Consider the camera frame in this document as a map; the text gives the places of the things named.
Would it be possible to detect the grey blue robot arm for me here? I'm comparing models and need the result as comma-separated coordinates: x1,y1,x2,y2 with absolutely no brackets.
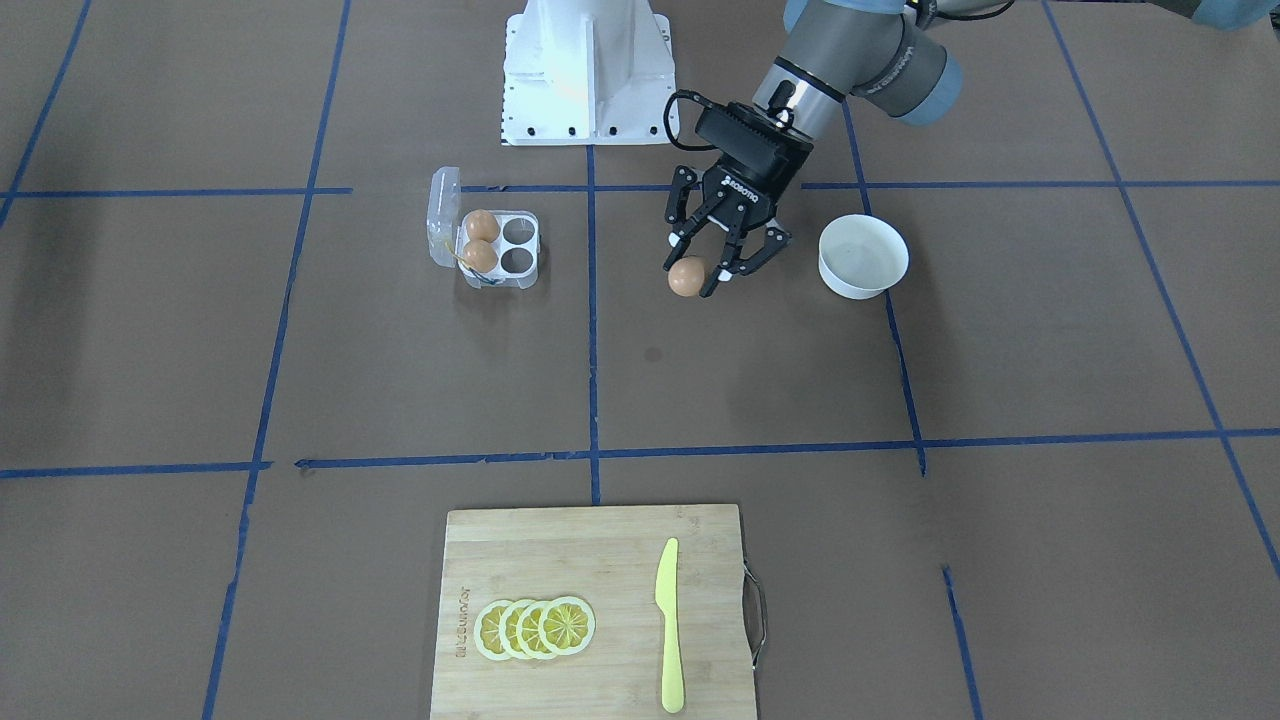
666,1,1010,297

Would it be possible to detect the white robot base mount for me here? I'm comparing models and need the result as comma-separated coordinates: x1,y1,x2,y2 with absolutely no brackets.
500,1,680,147

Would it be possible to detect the brown egg from bowl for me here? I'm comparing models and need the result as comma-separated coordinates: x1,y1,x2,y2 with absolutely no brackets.
667,256,709,297

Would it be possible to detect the white ceramic bowl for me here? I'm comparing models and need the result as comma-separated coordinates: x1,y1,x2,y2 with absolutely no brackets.
818,214,910,300

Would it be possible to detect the brown egg in box front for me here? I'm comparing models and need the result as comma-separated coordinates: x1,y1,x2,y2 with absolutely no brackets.
460,240,499,274

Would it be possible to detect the brown egg in box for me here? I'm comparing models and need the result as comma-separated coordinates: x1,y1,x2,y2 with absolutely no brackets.
460,240,499,274
463,209,500,243

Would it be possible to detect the brown egg in box rear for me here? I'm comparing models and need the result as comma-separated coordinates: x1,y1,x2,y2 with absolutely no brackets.
463,209,500,243

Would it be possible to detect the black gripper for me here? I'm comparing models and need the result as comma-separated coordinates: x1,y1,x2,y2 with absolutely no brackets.
663,102,814,299

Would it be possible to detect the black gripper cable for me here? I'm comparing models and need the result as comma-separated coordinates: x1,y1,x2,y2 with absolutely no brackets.
660,90,721,152

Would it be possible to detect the yellow plastic knife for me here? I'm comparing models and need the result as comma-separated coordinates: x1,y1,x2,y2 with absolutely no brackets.
654,537,686,715

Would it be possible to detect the wooden cutting board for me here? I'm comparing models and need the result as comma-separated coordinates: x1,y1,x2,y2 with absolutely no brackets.
429,503,758,719

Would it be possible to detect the lemon slice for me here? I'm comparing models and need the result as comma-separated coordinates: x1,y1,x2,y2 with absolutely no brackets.
497,598,534,660
541,596,596,657
472,600,515,662
515,600,561,660

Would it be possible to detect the clear plastic egg box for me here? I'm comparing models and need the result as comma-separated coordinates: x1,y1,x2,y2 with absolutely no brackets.
425,167,541,290

